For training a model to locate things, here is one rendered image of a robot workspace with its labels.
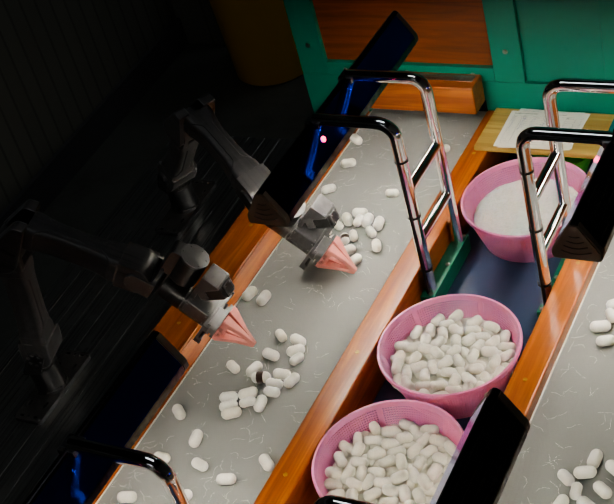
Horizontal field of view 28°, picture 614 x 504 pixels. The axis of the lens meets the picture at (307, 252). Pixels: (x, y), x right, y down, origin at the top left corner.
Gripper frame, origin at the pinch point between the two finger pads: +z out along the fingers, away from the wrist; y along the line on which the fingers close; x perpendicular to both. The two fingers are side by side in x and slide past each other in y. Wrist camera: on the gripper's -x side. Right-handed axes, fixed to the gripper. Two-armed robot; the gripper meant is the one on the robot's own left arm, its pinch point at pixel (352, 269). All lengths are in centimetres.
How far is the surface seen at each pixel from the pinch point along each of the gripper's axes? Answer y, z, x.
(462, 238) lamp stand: 16.8, 15.1, -8.3
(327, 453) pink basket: -45.3, 12.6, -9.3
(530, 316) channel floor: 2.0, 32.6, -16.8
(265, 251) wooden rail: 2.9, -16.3, 15.0
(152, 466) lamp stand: -81, -12, -37
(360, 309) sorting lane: -9.1, 5.4, -2.2
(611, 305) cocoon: -1, 40, -34
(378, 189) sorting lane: 28.0, -4.0, 5.8
